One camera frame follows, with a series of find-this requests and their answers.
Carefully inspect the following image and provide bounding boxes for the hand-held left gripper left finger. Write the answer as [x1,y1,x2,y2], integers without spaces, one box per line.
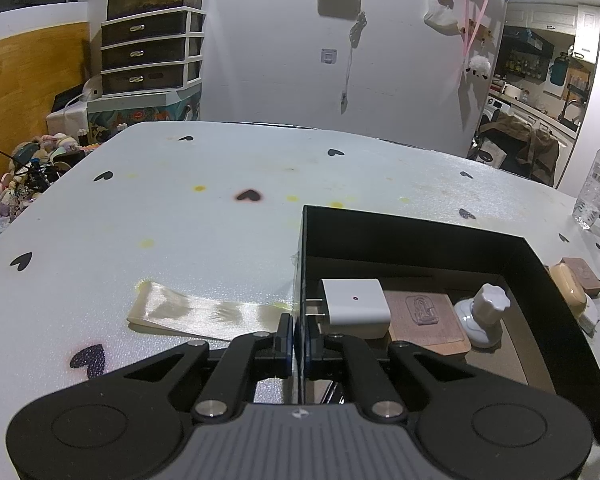
[111,314,295,422]

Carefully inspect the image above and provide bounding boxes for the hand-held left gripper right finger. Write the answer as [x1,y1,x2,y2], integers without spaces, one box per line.
[296,319,481,421]

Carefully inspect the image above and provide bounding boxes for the white round device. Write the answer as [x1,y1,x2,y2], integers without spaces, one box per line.
[577,305,599,336]

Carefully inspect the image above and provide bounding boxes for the beige oval case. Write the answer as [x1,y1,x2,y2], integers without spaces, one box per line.
[549,261,588,318]

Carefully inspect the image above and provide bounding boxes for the wooden coaster with clear hook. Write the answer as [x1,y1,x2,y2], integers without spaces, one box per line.
[382,291,472,358]
[561,257,600,297]

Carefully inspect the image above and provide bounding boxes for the white plug charger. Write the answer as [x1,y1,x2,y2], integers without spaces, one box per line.
[307,278,392,339]

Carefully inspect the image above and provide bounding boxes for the white knob-shaped holder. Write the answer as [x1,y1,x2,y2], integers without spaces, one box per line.
[454,283,511,350]

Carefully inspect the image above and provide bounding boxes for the black cardboard box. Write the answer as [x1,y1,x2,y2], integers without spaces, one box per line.
[294,204,600,406]

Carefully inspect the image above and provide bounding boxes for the clear plastic strip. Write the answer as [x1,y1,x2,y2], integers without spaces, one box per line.
[126,280,301,343]

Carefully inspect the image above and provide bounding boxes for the clear plastic water bottle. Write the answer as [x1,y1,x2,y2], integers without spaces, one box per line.
[572,134,600,230]

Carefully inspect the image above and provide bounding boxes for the brown jacket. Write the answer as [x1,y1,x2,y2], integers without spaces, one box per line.
[480,110,561,186]

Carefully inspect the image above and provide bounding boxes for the white bag with face print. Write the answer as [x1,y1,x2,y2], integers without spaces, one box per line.
[472,137,506,166]

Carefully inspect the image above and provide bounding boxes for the white washing machine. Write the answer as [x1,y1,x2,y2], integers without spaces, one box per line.
[480,95,511,123]

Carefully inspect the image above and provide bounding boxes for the teal hanging bag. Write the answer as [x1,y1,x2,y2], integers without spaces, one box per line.
[550,52,571,87]

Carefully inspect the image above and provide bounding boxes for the printed patterned cabinet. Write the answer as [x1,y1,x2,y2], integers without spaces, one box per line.
[86,87,203,143]

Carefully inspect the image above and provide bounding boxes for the kitchen shelf with bottles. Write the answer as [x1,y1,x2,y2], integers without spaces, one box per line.
[500,50,551,81]

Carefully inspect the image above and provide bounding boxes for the white plush sheep toy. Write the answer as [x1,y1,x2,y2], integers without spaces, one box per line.
[466,55,492,78]

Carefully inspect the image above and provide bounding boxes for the pile of plush toys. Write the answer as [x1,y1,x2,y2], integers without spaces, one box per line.
[0,132,88,241]

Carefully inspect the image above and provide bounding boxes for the white upper kitchen cabinets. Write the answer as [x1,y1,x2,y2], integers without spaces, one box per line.
[502,2,600,63]

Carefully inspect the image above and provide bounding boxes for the white box appliance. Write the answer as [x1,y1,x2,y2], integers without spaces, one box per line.
[46,77,103,136]

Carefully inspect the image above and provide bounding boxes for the white plastic drawer unit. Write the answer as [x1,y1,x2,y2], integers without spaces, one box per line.
[100,7,205,98]

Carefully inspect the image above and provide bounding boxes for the pink ribbon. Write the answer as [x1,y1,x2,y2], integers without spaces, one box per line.
[450,0,491,76]

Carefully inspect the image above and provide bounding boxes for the white hanging bag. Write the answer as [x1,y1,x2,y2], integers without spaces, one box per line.
[424,0,460,31]

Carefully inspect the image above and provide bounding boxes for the hanging cable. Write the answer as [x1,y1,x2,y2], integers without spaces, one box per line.
[340,10,367,113]

